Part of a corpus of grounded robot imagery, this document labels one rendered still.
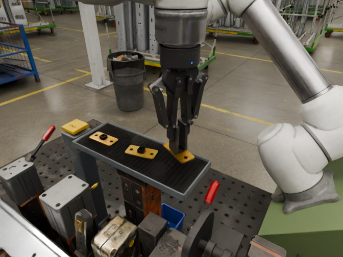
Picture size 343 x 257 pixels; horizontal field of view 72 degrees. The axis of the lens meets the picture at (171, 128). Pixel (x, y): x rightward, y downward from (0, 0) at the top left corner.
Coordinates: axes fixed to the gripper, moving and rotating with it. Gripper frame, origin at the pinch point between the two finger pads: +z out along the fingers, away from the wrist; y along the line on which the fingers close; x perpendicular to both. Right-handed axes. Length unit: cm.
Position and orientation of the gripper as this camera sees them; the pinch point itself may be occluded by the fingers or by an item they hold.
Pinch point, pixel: (178, 136)
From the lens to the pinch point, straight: 53.6
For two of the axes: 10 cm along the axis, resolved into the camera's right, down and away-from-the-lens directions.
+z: 0.0, 8.5, 5.3
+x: 5.3, 4.5, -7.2
